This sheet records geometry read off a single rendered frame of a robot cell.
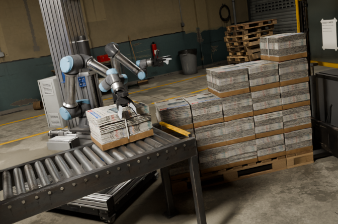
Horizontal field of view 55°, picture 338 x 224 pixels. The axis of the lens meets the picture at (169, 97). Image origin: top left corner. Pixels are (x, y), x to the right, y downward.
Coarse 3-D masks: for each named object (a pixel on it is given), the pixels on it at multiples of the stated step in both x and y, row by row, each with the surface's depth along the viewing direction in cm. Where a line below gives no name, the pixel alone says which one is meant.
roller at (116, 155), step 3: (105, 150) 223; (108, 150) 217; (111, 150) 213; (114, 150) 211; (111, 153) 211; (114, 153) 207; (117, 153) 205; (120, 153) 205; (114, 156) 206; (117, 156) 202; (120, 156) 199; (123, 156) 199; (117, 159) 201; (120, 159) 197
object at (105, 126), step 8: (88, 112) 225; (96, 112) 222; (104, 112) 219; (112, 112) 216; (88, 120) 231; (96, 120) 208; (104, 120) 209; (112, 120) 212; (120, 120) 215; (96, 128) 216; (104, 128) 210; (112, 128) 212; (120, 128) 215; (96, 136) 222; (104, 136) 211; (112, 136) 214; (120, 136) 217
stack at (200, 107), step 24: (192, 96) 319; (216, 96) 303; (240, 96) 296; (264, 96) 300; (168, 120) 288; (192, 120) 297; (240, 120) 299; (264, 120) 304; (240, 144) 305; (264, 144) 308; (168, 168) 297; (240, 168) 309
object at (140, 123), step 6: (138, 102) 233; (126, 108) 221; (138, 108) 219; (144, 108) 221; (132, 114) 218; (138, 114) 220; (144, 114) 222; (132, 120) 219; (138, 120) 221; (144, 120) 223; (150, 120) 225; (132, 126) 220; (138, 126) 222; (144, 126) 224; (150, 126) 226; (132, 132) 220; (138, 132) 222
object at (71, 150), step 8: (160, 128) 255; (88, 144) 231; (64, 152) 223; (72, 152) 224; (32, 160) 217; (40, 160) 215; (64, 160) 222; (8, 168) 209; (0, 176) 204; (24, 176) 211; (0, 184) 205
